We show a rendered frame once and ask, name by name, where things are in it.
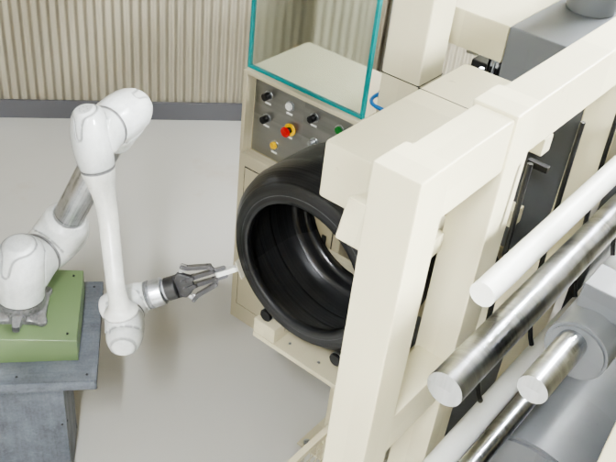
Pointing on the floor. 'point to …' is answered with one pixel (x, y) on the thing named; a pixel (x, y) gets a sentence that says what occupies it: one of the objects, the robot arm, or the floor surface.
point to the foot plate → (312, 434)
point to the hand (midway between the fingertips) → (226, 270)
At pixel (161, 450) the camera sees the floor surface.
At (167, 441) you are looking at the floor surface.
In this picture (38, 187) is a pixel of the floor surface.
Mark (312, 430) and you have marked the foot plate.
